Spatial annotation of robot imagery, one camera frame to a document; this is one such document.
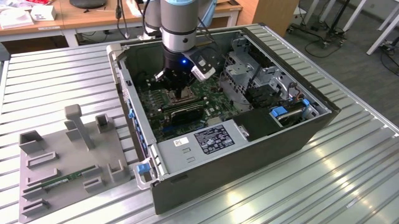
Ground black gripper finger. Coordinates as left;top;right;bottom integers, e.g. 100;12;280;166
178;73;194;98
153;67;181;98

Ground green motherboard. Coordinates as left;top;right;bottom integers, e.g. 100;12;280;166
136;70;242;143

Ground black graphics card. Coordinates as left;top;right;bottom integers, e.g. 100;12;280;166
169;104;205;126

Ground metal drive cage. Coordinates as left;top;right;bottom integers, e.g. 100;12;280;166
222;37;300;111

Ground black plastic shroud box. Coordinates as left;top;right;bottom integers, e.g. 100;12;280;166
232;108;284;142

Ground grey power supply unit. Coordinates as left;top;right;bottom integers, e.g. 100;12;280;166
154;119;250;175

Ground hard disk in blue carrier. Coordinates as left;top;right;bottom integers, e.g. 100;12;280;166
268;105;305;128

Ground wooden cabinet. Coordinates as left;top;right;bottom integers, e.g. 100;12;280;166
241;0;298;38

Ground black round object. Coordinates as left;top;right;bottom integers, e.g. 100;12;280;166
68;0;106;9

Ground black open PC case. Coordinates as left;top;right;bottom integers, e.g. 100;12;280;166
105;22;341;215

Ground grey parts rack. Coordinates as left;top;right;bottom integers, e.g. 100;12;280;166
17;104;132;224

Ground small white printed box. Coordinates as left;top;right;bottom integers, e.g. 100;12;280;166
29;5;57;22

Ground red white package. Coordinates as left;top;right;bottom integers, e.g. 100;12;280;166
23;0;54;6

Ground large white box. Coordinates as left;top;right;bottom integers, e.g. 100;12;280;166
0;8;34;30

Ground black wheeled stand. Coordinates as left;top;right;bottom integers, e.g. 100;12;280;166
285;0;350;49

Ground green RAM stick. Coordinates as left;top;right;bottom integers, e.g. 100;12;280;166
39;165;96;190

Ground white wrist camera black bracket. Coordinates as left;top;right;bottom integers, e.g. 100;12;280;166
181;50;216;83

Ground black hanging cable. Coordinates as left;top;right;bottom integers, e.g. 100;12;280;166
114;0;130;39

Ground wooden desk white frame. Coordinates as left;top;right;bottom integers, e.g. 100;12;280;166
58;0;244;46
0;0;77;49

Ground coloured wire bundle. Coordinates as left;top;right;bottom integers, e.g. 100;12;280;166
288;81;308;103

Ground white table frame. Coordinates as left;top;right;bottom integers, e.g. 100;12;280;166
365;0;399;56
298;0;368;32

